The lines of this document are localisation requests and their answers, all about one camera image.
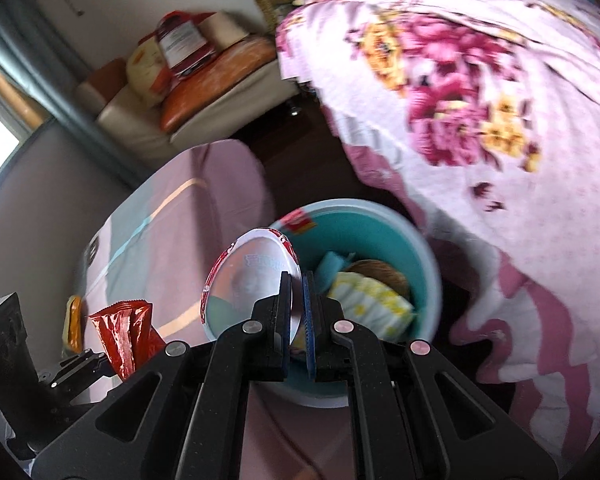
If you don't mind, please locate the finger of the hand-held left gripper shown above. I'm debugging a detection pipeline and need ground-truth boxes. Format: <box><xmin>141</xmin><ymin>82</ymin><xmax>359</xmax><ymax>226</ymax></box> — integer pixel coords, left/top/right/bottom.
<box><xmin>55</xmin><ymin>349</ymin><xmax>117</xmax><ymax>387</ymax></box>

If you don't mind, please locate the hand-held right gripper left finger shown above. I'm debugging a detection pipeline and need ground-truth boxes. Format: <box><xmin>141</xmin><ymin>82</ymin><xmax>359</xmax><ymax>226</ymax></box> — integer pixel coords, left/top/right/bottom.
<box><xmin>30</xmin><ymin>270</ymin><xmax>293</xmax><ymax>480</ymax></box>

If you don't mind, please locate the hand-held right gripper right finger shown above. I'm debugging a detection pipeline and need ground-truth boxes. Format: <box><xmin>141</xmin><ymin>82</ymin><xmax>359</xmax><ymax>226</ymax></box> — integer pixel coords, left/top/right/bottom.
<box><xmin>301</xmin><ymin>271</ymin><xmax>561</xmax><ymax>480</ymax></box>

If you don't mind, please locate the red snack packet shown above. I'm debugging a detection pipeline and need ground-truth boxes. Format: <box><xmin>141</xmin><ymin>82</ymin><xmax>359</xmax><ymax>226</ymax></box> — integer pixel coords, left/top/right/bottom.
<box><xmin>88</xmin><ymin>300</ymin><xmax>167</xmax><ymax>381</ymax></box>

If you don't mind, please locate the round foil lid red rim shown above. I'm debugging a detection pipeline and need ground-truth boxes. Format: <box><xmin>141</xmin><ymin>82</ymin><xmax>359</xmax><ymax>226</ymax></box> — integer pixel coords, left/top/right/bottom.
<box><xmin>200</xmin><ymin>227</ymin><xmax>303</xmax><ymax>348</ymax></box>

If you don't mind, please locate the light blue waste bin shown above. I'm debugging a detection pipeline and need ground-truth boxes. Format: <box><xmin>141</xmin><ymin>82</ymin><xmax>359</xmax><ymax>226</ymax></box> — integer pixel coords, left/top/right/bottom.
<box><xmin>267</xmin><ymin>199</ymin><xmax>442</xmax><ymax>408</ymax></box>

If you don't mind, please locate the yellow snack packet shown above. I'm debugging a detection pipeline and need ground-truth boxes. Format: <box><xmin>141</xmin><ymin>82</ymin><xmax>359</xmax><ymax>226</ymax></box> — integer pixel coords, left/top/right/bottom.
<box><xmin>61</xmin><ymin>295</ymin><xmax>84</xmax><ymax>353</ymax></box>

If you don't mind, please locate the teal wrapper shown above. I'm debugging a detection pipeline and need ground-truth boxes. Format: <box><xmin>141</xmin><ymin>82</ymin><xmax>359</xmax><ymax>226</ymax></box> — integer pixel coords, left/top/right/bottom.
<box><xmin>314</xmin><ymin>251</ymin><xmax>357</xmax><ymax>293</ymax></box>

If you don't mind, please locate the yellow and white packet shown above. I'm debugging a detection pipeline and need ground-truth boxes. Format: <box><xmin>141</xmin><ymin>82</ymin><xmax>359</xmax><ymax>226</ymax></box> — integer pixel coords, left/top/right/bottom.
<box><xmin>326</xmin><ymin>271</ymin><xmax>415</xmax><ymax>343</ymax></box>

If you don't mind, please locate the brown round object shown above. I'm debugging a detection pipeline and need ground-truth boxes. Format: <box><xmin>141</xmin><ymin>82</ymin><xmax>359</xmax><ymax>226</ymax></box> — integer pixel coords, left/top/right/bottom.
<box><xmin>347</xmin><ymin>259</ymin><xmax>411</xmax><ymax>301</ymax></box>

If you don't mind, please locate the small red packet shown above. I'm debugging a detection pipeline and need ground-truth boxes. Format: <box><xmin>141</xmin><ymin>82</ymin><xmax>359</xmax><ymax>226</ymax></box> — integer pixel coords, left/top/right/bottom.
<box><xmin>271</xmin><ymin>210</ymin><xmax>317</xmax><ymax>237</ymax></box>

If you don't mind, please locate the pink striped bedsheet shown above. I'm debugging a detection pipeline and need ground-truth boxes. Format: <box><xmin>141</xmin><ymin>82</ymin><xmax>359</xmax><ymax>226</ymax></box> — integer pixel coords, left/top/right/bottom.
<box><xmin>30</xmin><ymin>140</ymin><xmax>351</xmax><ymax>480</ymax></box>

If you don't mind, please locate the pink and white quilt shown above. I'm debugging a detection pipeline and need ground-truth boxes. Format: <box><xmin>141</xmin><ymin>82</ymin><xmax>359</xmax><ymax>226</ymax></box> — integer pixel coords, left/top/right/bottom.
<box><xmin>342</xmin><ymin>142</ymin><xmax>600</xmax><ymax>466</ymax></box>

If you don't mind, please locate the cream leather sofa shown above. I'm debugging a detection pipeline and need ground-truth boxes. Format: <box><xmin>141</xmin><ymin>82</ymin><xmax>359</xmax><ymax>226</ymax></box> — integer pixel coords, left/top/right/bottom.
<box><xmin>75</xmin><ymin>35</ymin><xmax>301</xmax><ymax>161</ymax></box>

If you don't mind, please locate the long orange cushion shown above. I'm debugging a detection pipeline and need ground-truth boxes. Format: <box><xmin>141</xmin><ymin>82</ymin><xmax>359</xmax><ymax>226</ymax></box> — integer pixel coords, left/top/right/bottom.
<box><xmin>160</xmin><ymin>37</ymin><xmax>277</xmax><ymax>131</ymax></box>

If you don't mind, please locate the grey-blue curtain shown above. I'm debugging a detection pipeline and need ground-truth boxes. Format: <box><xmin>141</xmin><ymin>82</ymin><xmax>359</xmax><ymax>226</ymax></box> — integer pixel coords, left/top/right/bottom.
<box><xmin>0</xmin><ymin>10</ymin><xmax>146</xmax><ymax>186</ymax></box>

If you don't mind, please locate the floral pink blanket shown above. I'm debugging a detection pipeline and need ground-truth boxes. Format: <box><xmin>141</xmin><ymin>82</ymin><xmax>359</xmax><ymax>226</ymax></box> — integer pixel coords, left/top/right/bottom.
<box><xmin>275</xmin><ymin>0</ymin><xmax>600</xmax><ymax>281</ymax></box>

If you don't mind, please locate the yellow plastic bag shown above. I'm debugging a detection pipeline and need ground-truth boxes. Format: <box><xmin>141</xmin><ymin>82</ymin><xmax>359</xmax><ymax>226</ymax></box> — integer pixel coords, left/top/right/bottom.
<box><xmin>126</xmin><ymin>40</ymin><xmax>171</xmax><ymax>106</ymax></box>

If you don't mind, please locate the beige cushion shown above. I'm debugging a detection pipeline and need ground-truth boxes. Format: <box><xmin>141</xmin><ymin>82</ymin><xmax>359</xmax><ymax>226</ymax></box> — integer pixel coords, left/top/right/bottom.
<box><xmin>200</xmin><ymin>10</ymin><xmax>246</xmax><ymax>48</ymax></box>

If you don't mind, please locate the red gift bag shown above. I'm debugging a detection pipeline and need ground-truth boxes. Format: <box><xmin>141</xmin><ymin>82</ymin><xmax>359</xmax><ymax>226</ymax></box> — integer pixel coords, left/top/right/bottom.
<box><xmin>157</xmin><ymin>10</ymin><xmax>216</xmax><ymax>76</ymax></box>

